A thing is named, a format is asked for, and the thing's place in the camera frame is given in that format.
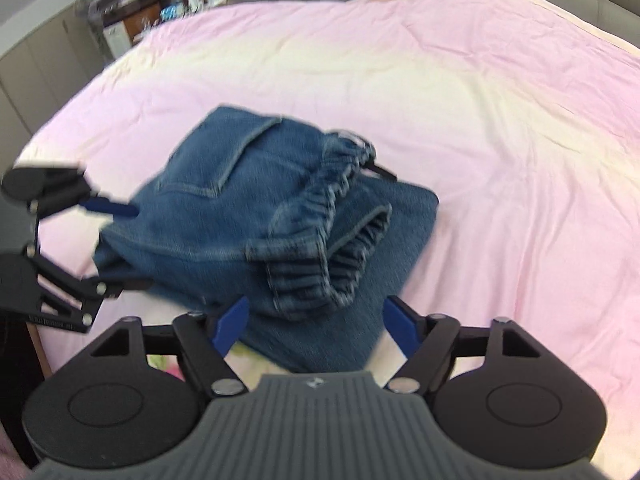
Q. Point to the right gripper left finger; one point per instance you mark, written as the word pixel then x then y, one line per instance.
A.
pixel 200 341

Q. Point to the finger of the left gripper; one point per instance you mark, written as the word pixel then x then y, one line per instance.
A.
pixel 95 199
pixel 100 287

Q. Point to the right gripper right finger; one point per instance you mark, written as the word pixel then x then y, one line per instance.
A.
pixel 431 345

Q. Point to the blue denim pants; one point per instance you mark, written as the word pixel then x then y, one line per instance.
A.
pixel 296 220

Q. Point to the beige wardrobe cabinets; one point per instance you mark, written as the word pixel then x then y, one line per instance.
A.
pixel 40 74

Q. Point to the white bedside cabinet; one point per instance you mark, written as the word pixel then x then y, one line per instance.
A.
pixel 117 39

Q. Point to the wooden nightstand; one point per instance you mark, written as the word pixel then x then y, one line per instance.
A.
pixel 138 22

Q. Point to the pink floral bed cover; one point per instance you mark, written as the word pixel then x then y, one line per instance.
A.
pixel 523 120

